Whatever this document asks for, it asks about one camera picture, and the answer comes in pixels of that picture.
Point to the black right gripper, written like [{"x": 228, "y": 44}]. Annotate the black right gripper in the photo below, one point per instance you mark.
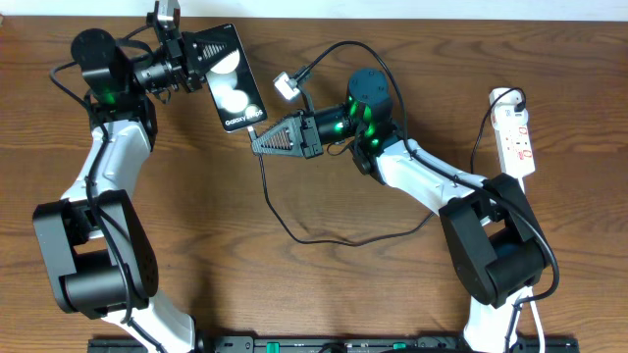
[{"x": 302, "y": 133}]

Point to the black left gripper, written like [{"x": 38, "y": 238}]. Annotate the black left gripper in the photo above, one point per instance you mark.
[{"x": 192, "y": 48}]

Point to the black Samsung flip phone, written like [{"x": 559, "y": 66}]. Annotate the black Samsung flip phone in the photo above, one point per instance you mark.
[{"x": 233, "y": 87}]

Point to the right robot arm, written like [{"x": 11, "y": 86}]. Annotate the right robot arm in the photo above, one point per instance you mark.
[{"x": 494, "y": 241}]

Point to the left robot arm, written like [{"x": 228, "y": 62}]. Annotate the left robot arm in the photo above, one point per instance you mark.
[{"x": 96, "y": 252}]

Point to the white USB charger plug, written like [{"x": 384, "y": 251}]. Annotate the white USB charger plug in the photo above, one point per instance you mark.
[{"x": 517, "y": 114}]

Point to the white power strip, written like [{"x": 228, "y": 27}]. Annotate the white power strip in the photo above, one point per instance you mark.
[{"x": 513, "y": 141}]

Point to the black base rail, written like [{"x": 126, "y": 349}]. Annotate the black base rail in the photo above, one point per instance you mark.
[{"x": 248, "y": 344}]

